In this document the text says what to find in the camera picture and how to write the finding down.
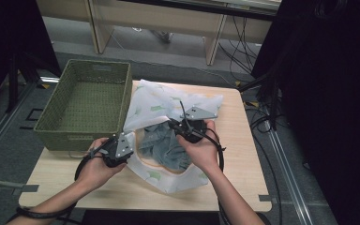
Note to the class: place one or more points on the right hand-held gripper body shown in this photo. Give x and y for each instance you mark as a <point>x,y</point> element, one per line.
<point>192,129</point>

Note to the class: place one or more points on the green woven basket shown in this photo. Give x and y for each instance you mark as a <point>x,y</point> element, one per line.
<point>87,106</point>

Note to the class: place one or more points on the black metal stand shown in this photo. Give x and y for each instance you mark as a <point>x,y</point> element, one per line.
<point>12,81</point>
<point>273,103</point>

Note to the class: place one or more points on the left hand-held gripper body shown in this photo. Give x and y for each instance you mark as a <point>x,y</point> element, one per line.
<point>118,151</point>

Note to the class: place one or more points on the dark curtain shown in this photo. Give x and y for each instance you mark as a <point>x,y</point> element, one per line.
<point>9,37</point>
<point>331,109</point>

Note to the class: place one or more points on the dark bundle under desk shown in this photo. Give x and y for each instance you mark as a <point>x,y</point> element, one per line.
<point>164,36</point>

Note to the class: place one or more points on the light blue denim garment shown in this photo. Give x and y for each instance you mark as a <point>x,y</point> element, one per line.
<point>165,150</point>

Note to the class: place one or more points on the person's left hand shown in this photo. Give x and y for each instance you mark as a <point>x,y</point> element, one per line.
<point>95,172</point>

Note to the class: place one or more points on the person's dark clothing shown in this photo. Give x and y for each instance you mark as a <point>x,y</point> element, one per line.
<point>151,218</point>

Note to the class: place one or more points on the person's right hand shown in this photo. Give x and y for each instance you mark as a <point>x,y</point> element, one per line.
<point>204,151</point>

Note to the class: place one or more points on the white leaf-print mesh laundry bag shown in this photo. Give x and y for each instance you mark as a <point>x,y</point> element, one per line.
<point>156,100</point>

